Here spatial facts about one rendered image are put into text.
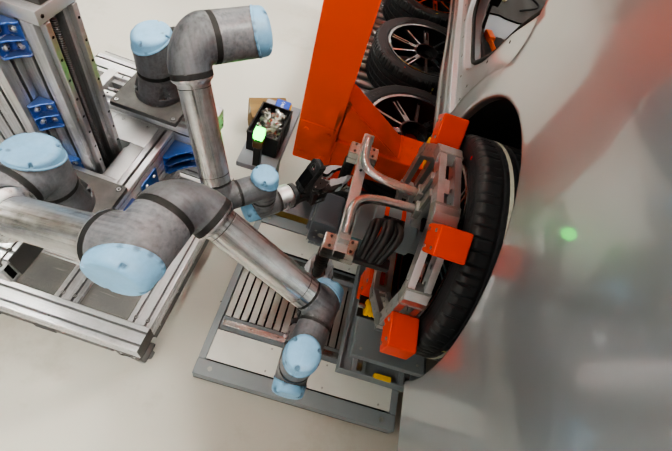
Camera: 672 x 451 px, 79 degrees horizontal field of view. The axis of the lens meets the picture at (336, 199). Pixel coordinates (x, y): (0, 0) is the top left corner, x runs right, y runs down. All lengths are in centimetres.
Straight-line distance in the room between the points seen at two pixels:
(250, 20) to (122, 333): 119
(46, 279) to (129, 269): 119
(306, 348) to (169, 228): 36
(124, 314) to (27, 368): 43
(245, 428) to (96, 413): 55
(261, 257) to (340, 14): 77
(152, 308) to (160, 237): 101
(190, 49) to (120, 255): 46
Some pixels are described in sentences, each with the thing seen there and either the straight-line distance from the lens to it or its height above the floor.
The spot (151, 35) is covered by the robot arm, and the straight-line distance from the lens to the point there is 137.
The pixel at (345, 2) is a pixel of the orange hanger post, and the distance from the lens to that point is 128.
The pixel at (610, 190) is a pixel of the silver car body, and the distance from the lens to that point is 64.
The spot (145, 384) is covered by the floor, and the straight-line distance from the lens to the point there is 189.
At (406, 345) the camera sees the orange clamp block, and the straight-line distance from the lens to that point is 106.
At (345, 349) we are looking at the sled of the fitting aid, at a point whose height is 15.
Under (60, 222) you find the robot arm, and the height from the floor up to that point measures 113.
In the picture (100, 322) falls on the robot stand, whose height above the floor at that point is 23.
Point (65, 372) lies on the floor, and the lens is 197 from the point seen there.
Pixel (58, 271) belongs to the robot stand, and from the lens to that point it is 189.
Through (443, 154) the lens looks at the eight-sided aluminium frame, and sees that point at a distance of 109.
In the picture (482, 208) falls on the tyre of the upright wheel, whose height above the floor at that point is 116.
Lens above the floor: 183
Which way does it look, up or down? 53 degrees down
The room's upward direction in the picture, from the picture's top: 21 degrees clockwise
